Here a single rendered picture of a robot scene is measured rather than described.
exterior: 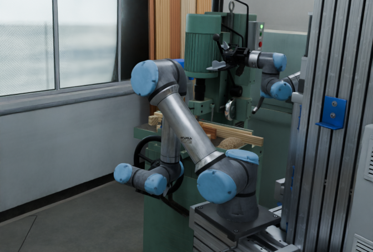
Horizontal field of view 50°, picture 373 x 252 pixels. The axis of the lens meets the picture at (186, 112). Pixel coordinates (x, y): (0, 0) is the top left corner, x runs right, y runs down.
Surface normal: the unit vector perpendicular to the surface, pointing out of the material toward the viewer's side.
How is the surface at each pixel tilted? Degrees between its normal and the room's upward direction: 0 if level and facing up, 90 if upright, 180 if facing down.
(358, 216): 90
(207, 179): 95
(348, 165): 90
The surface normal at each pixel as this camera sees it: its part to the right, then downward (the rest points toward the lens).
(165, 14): 0.77, 0.13
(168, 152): -0.19, 0.23
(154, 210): -0.55, 0.18
